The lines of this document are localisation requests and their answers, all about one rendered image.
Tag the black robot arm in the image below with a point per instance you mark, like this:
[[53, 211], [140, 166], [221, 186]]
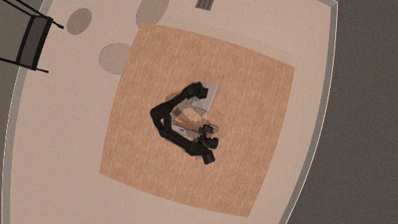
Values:
[[163, 110]]

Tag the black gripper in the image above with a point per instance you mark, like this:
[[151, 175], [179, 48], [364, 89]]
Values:
[[206, 129]]

